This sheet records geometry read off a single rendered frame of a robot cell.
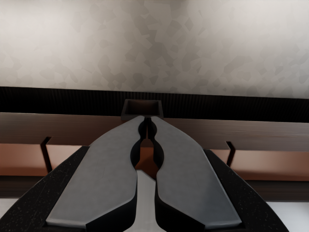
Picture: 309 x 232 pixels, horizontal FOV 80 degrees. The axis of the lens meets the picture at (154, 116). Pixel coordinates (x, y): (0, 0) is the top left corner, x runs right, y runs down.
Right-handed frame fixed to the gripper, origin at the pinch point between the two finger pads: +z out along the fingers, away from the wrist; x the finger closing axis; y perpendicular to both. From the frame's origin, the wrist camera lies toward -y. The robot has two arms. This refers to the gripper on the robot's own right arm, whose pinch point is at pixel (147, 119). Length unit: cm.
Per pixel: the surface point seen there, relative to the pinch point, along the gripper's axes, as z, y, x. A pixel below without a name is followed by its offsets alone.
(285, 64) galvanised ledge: 17.6, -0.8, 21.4
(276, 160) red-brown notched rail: 3.0, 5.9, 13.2
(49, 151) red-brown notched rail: 3.0, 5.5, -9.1
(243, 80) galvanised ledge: 17.6, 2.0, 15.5
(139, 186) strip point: 0.5, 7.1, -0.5
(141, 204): 0.5, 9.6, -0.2
